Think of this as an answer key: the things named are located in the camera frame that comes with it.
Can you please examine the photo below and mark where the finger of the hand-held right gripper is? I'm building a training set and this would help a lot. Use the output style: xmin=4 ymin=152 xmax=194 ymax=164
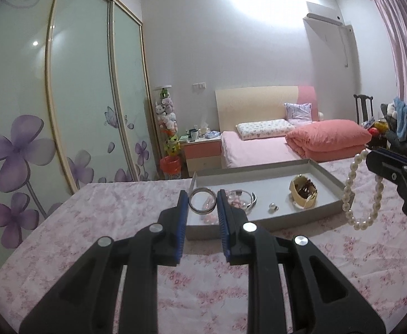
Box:
xmin=365 ymin=147 xmax=407 ymax=186

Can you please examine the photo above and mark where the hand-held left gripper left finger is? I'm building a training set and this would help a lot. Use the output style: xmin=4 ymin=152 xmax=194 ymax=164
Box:
xmin=19 ymin=190 xmax=190 ymax=334

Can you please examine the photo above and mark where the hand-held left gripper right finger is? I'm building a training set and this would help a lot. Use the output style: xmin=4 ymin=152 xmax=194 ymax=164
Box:
xmin=216 ymin=188 xmax=387 ymax=334

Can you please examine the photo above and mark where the wide silver bangle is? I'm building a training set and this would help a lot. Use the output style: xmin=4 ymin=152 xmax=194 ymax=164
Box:
xmin=189 ymin=187 xmax=218 ymax=213

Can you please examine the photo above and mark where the large silver wire bangle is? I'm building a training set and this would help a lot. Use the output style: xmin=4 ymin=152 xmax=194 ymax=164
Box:
xmin=226 ymin=190 xmax=259 ymax=214

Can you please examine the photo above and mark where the white pearl bracelet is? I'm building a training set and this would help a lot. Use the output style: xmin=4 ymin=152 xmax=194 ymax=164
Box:
xmin=343 ymin=149 xmax=384 ymax=231

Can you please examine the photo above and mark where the shallow grey cardboard box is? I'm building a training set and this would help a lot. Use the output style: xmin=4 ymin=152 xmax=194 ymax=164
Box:
xmin=185 ymin=159 xmax=355 ymax=240

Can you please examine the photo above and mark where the red and yellow toy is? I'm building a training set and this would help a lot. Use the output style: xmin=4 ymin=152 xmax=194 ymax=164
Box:
xmin=368 ymin=120 xmax=389 ymax=139

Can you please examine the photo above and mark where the grey plush toy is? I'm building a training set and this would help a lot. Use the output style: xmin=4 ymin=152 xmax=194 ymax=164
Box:
xmin=380 ymin=102 xmax=399 ymax=123

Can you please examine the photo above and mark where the dark wooden chair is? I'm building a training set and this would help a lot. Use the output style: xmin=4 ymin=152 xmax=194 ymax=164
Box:
xmin=353 ymin=94 xmax=374 ymax=126

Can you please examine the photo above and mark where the red waste bin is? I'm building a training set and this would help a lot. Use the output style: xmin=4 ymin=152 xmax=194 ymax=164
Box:
xmin=159 ymin=156 xmax=182 ymax=180

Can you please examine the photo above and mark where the folded salmon pink quilt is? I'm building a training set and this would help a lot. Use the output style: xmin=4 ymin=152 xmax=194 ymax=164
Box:
xmin=285 ymin=119 xmax=373 ymax=163

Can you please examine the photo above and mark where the pink floral tablecloth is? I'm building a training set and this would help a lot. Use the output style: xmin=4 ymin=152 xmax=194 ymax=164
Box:
xmin=0 ymin=162 xmax=407 ymax=334

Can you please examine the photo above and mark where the pink and cream nightstand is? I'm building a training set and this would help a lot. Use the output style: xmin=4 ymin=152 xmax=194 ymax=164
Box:
xmin=182 ymin=136 xmax=223 ymax=176

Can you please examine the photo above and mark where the bed with pink sheet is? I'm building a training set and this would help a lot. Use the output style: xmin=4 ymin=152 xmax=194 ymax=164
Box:
xmin=221 ymin=130 xmax=373 ymax=169

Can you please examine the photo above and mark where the white printed pillow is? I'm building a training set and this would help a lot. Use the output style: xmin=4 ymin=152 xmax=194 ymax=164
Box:
xmin=236 ymin=119 xmax=294 ymax=140

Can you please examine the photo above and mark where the lilac patterned pillow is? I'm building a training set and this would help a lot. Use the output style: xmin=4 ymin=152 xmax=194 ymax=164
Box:
xmin=284 ymin=102 xmax=313 ymax=123

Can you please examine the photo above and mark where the tall column of plush toys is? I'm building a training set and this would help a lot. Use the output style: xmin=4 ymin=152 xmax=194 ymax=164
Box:
xmin=155 ymin=85 xmax=181 ymax=157

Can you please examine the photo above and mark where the cream and pink headboard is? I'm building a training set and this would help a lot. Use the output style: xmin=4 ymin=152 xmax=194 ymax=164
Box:
xmin=215 ymin=85 xmax=318 ymax=133

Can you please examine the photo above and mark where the pink curtain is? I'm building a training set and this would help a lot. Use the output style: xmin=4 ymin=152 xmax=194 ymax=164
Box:
xmin=365 ymin=0 xmax=407 ymax=107

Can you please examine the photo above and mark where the white air conditioner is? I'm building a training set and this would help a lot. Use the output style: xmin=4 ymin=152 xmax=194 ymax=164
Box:
xmin=303 ymin=2 xmax=354 ymax=26

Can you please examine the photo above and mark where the flower print sliding wardrobe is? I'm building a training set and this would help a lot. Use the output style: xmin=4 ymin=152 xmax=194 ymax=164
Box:
xmin=0 ymin=0 xmax=157 ymax=279

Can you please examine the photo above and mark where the pink bead bracelet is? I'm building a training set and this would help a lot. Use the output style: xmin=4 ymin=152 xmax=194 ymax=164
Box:
xmin=201 ymin=190 xmax=246 ymax=225

